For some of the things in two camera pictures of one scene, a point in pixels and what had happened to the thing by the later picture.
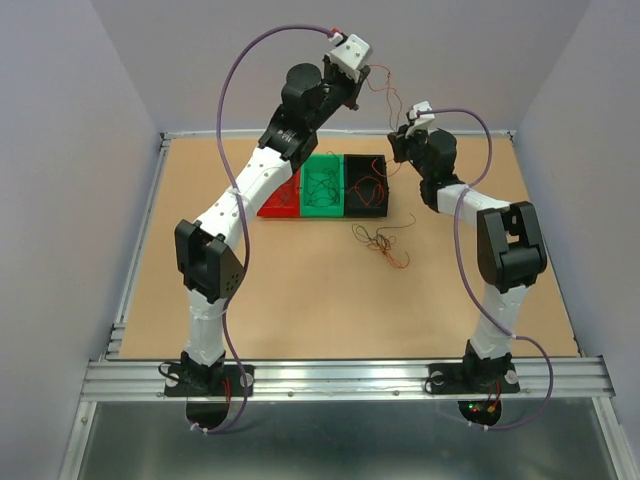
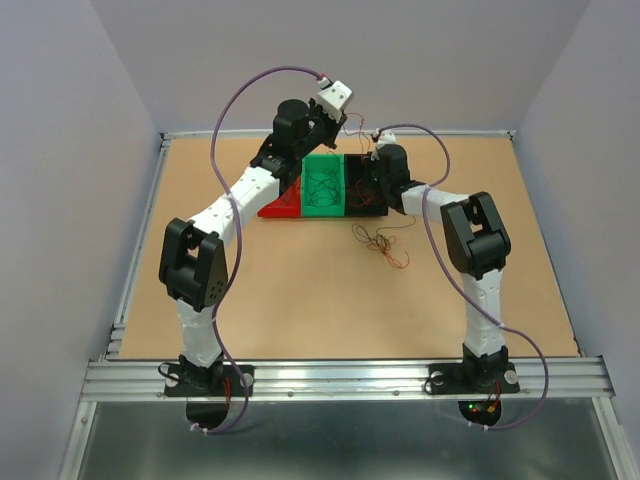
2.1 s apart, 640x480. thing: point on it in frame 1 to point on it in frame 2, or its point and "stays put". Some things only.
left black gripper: x=353 y=88 to x=333 y=125
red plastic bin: x=284 y=201 stays put
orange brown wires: x=382 y=242 stays put
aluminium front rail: x=583 y=378 stays put
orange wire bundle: x=387 y=88 to x=360 y=134
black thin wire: x=324 y=190 stays put
